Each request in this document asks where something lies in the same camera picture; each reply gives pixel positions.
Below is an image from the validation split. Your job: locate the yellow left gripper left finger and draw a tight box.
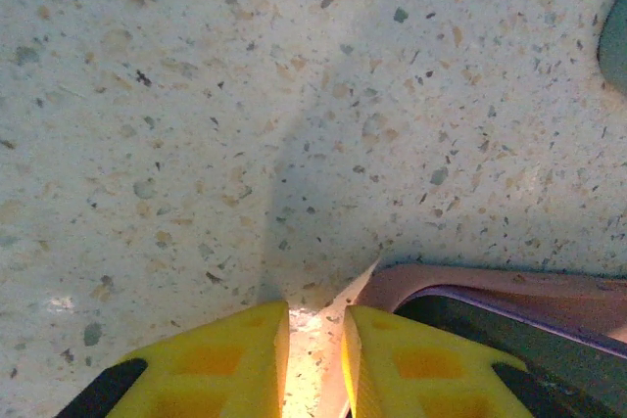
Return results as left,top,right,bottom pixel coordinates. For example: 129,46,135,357
53,300,290,418

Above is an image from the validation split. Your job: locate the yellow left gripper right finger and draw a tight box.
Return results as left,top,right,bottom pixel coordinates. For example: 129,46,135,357
341,304,538,418

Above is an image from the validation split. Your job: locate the black smartphone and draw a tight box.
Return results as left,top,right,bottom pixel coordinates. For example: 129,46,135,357
391,288,627,418

